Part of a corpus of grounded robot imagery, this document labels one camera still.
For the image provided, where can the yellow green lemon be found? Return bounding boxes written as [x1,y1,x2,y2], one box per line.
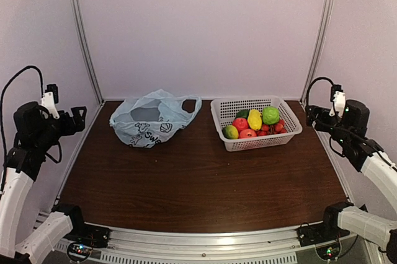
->
[222,125,239,140]

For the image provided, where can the right black braided cable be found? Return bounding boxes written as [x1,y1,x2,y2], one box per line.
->
[305,76,397,172]

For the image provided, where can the yellow mango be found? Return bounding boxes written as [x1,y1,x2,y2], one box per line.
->
[247,109,262,131]

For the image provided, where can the aluminium corner post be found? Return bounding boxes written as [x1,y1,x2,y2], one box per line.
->
[300,0,335,106]
[71,0,104,105]

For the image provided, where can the left aluminium corner post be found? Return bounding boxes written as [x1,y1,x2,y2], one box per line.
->
[71,0,104,105]

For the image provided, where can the red apple with stem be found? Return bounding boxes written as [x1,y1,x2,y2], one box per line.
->
[239,129,257,139]

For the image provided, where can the red lychee bunch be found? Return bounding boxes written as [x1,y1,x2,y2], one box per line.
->
[257,120,287,136]

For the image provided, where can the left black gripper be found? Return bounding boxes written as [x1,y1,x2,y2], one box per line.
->
[35,106,86,151]

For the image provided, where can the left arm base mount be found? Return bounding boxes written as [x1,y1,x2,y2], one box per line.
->
[56,224,110,263]

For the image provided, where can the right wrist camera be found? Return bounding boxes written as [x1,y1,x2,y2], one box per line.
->
[329,84,346,118]

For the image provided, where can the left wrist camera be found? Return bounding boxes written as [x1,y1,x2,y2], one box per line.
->
[40,84,60,120]

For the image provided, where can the red fruit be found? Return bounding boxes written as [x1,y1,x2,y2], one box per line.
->
[232,117,250,133]

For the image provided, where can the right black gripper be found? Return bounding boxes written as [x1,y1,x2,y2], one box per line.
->
[305,105,351,147]

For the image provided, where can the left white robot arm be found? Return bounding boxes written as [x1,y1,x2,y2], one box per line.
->
[1,102,89,263]

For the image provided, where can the green apple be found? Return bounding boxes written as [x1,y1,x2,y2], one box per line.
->
[262,106,280,125]

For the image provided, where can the right aluminium corner post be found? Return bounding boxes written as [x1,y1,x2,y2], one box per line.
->
[300,0,335,106]

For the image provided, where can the green fruit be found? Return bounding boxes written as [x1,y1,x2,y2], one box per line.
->
[235,109,250,119]

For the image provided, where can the light blue printed plastic bag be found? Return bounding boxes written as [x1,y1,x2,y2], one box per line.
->
[109,89,202,148]

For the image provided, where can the aluminium front rail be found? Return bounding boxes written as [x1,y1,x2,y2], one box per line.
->
[30,211,378,264]

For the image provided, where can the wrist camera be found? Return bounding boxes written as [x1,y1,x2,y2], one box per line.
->
[40,84,60,120]
[329,84,346,118]

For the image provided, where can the white perforated plastic basket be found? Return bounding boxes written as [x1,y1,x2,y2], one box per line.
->
[211,95,303,152]

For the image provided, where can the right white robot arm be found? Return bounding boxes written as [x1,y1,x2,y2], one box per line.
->
[305,100,396,263]

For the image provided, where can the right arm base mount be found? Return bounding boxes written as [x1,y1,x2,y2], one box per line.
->
[296,222,350,262]

